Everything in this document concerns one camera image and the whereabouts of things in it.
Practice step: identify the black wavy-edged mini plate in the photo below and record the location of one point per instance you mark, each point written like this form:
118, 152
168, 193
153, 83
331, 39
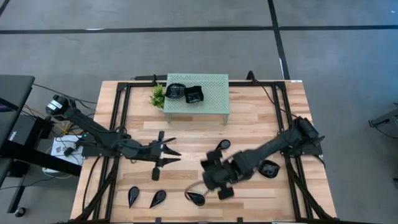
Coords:
269, 169

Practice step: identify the black desk top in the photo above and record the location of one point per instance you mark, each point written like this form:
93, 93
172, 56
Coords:
17, 90

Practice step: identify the black metal table frame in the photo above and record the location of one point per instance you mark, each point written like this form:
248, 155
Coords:
255, 83

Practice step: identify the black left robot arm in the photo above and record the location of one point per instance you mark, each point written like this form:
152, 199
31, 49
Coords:
93, 126

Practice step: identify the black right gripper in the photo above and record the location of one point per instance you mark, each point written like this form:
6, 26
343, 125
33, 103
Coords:
230, 169

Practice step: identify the black teardrop mini plate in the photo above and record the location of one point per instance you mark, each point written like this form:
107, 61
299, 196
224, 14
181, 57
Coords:
196, 199
159, 197
133, 196
223, 145

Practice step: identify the white power box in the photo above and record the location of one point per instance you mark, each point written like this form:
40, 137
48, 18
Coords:
57, 152

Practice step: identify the black computer box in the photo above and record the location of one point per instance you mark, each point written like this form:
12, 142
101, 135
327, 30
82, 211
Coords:
23, 132

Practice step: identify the black square mini plate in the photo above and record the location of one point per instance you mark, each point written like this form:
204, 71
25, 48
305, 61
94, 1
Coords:
193, 95

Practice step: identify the black desk leg frame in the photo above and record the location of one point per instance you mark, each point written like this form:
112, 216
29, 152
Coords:
40, 158

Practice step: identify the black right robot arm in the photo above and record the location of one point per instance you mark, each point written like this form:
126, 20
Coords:
280, 141

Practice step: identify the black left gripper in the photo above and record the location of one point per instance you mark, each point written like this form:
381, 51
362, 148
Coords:
146, 151

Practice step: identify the green plant in white pot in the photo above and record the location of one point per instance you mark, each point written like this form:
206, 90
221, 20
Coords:
158, 96

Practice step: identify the black round mini plate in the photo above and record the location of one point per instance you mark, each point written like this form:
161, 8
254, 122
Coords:
175, 91

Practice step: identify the green perforated mini table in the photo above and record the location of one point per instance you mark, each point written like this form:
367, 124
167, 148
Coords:
214, 102

